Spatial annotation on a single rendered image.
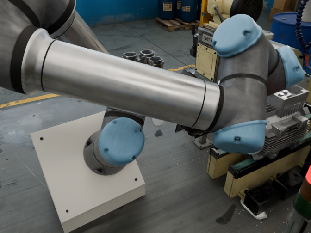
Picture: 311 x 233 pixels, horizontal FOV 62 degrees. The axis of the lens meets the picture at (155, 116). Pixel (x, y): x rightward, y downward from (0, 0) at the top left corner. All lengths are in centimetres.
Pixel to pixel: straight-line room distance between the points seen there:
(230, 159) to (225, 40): 65
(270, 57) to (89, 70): 30
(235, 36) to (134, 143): 38
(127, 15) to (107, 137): 599
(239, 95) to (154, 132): 86
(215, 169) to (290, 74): 56
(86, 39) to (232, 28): 27
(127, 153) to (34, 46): 39
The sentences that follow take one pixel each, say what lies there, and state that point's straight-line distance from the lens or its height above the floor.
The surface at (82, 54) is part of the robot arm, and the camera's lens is 37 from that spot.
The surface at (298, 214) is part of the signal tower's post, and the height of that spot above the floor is 101.
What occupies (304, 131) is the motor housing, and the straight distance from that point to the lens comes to 102.
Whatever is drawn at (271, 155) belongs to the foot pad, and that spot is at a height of 97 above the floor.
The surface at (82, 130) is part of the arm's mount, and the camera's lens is 89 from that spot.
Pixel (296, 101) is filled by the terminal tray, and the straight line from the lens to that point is 96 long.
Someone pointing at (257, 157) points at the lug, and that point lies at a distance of 93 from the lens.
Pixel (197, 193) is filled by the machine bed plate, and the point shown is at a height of 80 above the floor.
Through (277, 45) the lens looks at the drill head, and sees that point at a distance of 133.
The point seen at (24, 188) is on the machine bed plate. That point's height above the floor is 80.
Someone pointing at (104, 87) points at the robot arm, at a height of 138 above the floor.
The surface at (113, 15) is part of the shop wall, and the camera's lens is 647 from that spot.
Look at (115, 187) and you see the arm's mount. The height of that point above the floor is 88.
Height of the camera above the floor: 155
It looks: 34 degrees down
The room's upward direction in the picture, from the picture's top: straight up
